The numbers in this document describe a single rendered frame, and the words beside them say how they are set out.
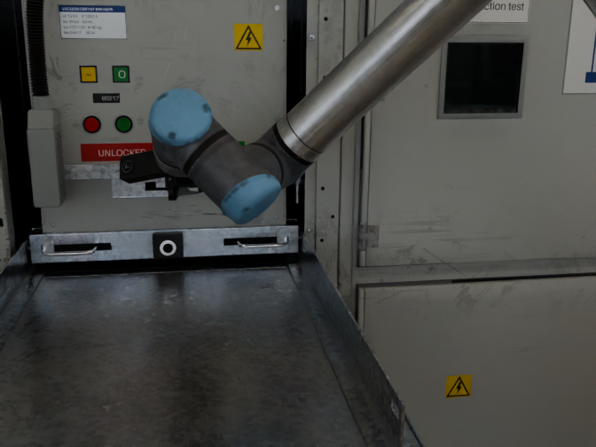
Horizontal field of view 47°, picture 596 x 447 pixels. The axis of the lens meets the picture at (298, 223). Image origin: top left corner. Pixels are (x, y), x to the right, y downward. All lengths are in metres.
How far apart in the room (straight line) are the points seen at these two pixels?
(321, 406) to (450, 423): 0.78
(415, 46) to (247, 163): 0.29
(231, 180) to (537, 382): 0.98
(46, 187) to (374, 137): 0.63
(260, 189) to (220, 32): 0.47
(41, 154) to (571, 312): 1.16
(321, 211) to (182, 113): 0.49
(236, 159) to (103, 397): 0.38
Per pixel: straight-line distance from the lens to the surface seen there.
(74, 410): 0.96
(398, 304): 1.50
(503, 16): 1.46
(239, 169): 1.00
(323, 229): 1.43
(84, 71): 1.40
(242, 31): 1.39
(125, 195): 1.43
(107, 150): 1.41
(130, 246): 1.44
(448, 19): 1.02
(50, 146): 1.31
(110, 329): 1.18
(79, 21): 1.40
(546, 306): 1.64
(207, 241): 1.44
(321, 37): 1.37
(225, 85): 1.39
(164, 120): 1.02
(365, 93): 1.05
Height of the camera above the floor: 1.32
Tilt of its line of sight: 16 degrees down
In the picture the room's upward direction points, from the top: straight up
